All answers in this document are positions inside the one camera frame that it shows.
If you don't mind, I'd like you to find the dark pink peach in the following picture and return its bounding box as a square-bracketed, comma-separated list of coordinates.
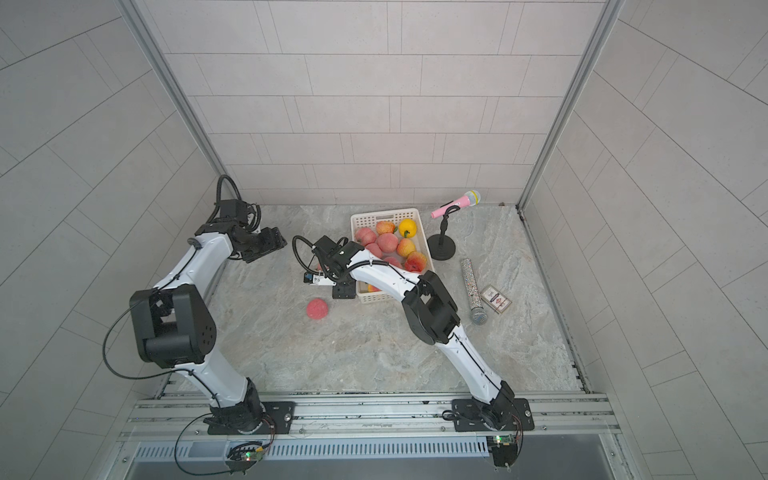
[306, 298, 329, 320]

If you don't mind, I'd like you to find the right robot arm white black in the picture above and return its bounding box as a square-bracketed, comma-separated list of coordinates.
[291, 235, 522, 431]

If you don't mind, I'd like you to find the aluminium mounting rail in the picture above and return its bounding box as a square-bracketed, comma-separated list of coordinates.
[118, 393, 621, 441]

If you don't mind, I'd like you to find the pink toy microphone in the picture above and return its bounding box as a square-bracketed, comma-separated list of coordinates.
[431, 190, 481, 219]

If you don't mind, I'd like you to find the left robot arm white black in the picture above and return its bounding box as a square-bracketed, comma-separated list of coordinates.
[126, 193, 286, 434]

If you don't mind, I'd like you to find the pink peach with leaf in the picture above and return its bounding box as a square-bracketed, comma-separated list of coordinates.
[354, 227, 377, 247]

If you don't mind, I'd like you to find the orange pink peach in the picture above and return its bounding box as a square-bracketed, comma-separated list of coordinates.
[396, 238, 416, 259]

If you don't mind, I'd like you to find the white ventilation grille strip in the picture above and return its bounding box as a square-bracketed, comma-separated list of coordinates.
[133, 437, 490, 463]

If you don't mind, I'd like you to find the right circuit board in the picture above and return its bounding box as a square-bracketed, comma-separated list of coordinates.
[486, 435, 521, 469]

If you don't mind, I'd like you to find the small patterned card box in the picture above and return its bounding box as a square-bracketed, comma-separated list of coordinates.
[480, 285, 512, 314]

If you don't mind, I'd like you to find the pink peach row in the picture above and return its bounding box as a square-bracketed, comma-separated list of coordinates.
[376, 233, 400, 253]

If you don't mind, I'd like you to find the red orange peach bottom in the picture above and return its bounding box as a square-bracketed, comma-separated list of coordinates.
[404, 251, 428, 273]

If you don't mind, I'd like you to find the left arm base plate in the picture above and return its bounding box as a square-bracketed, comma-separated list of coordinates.
[203, 401, 296, 435]

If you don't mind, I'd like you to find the left circuit board with cable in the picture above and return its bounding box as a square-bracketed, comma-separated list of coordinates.
[173, 413, 277, 477]

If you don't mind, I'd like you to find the white perforated plastic basket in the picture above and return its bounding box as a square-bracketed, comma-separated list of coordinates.
[350, 208, 434, 270]

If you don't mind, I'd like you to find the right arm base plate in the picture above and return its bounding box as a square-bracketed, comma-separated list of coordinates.
[449, 397, 535, 432]

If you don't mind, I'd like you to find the orange wrinkled peach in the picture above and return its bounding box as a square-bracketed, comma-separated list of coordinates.
[375, 221, 396, 235]

